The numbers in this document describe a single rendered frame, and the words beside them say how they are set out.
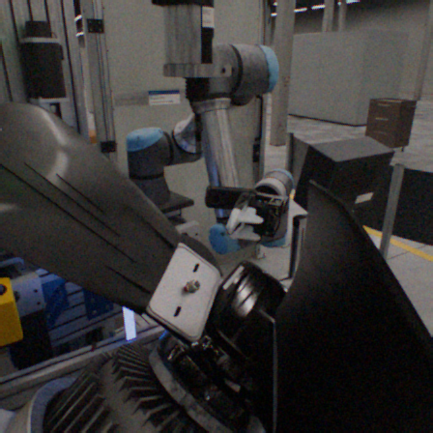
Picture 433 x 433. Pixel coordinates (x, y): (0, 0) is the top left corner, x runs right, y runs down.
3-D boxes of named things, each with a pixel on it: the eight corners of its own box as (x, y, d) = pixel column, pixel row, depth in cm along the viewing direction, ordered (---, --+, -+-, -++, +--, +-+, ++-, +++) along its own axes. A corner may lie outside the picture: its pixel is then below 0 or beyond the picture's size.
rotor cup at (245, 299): (281, 448, 39) (356, 352, 41) (204, 415, 31) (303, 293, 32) (211, 363, 51) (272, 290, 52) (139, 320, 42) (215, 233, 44)
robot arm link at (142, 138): (122, 169, 125) (118, 129, 119) (158, 163, 132) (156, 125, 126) (136, 178, 116) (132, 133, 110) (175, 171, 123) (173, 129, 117)
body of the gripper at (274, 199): (278, 205, 72) (290, 187, 82) (236, 195, 74) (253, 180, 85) (272, 241, 75) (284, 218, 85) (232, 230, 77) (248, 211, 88)
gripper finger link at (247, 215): (256, 224, 65) (269, 207, 73) (224, 216, 66) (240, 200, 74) (254, 241, 66) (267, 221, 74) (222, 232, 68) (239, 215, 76)
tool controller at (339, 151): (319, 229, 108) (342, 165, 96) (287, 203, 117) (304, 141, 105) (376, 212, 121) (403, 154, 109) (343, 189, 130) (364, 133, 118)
